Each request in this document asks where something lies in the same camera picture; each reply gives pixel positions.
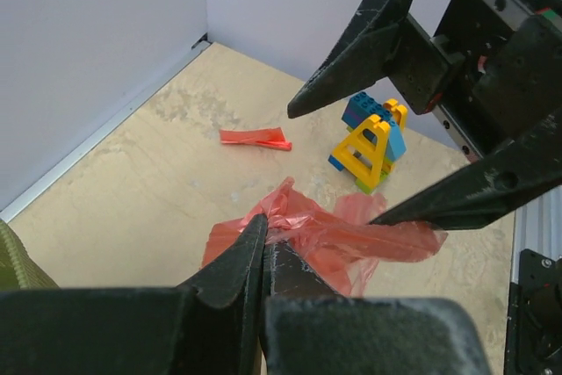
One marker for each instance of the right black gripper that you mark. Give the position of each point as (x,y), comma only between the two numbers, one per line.
(489,73)

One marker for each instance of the olive green mesh trash bin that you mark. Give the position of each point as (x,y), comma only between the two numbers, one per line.
(17,270)

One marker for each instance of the colourful toy block stack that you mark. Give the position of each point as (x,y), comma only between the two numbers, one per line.
(374,142)

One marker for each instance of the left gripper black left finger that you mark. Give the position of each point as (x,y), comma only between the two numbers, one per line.
(209,324)

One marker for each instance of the small red plastic bag piece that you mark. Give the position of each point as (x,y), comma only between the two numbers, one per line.
(273,138)

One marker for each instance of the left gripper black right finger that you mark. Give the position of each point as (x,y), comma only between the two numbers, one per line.
(309,328)

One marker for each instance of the red plastic trash bag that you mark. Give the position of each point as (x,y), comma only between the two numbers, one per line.
(341,245)

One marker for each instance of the aluminium frame rail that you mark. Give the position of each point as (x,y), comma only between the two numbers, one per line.
(142,95)

